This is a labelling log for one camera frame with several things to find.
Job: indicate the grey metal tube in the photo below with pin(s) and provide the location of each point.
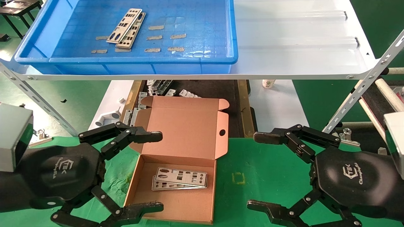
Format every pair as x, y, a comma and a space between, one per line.
363, 125

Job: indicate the white pipe fitting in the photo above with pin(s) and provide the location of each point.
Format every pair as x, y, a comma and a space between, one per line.
105, 118

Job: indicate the silver metal shield plate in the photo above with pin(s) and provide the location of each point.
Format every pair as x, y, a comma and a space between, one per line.
181, 176
157, 186
124, 25
130, 41

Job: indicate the white shelf board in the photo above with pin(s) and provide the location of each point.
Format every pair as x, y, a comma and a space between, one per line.
300, 47

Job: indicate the white paper cup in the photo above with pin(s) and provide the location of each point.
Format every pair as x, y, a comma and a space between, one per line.
268, 83

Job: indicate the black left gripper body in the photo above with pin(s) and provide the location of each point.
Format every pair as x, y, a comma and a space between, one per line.
63, 170

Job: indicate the white perforated shelf upright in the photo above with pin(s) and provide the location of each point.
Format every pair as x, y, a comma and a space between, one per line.
355, 94
34, 94

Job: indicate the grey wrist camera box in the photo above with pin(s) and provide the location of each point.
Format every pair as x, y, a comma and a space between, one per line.
396, 142
12, 135

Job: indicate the black rubber mat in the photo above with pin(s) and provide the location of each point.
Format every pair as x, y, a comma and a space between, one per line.
378, 104

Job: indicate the black wood-framed tray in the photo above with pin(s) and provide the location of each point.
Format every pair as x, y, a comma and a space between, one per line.
214, 90

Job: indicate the small white cap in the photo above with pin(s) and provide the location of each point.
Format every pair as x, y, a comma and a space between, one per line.
121, 100

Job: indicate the silver binder clip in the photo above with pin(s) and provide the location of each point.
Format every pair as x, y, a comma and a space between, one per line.
41, 141
347, 137

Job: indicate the grey metal bracket part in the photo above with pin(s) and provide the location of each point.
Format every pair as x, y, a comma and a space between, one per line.
189, 94
164, 85
142, 99
151, 87
130, 115
170, 92

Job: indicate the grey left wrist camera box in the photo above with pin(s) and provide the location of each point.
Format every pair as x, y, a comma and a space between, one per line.
12, 135

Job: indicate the green table cloth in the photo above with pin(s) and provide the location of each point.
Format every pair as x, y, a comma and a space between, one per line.
252, 164

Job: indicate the small black floor object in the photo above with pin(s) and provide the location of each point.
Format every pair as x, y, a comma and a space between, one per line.
3, 37

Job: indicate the white roller tube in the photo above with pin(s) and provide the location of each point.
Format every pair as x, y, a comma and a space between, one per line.
371, 118
389, 93
396, 71

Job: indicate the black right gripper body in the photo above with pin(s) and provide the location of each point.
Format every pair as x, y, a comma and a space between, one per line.
353, 179

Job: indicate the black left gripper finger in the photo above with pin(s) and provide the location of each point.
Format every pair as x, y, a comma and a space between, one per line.
139, 135
139, 210

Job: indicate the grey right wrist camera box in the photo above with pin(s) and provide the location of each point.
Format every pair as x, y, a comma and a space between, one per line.
396, 142

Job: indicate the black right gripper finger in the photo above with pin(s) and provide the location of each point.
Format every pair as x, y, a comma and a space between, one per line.
268, 209
271, 136

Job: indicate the black side table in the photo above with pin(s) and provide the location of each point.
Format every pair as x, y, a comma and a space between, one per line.
19, 5

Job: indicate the brown cardboard box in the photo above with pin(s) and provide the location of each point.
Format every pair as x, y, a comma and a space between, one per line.
186, 126

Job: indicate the blue plastic tray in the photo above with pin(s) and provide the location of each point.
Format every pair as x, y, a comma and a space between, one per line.
189, 19

